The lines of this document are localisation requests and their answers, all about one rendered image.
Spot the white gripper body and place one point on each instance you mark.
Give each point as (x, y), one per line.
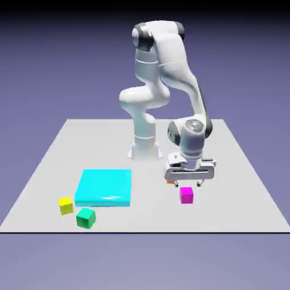
(189, 174)

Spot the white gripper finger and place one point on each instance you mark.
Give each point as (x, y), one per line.
(200, 182)
(176, 183)

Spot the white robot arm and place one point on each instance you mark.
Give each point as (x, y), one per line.
(172, 56)

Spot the small magenta cube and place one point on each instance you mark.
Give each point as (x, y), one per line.
(186, 195)

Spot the small green cube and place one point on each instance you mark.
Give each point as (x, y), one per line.
(85, 218)

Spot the small yellow cube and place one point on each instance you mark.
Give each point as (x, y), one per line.
(66, 205)

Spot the large cyan box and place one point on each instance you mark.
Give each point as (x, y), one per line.
(104, 187)

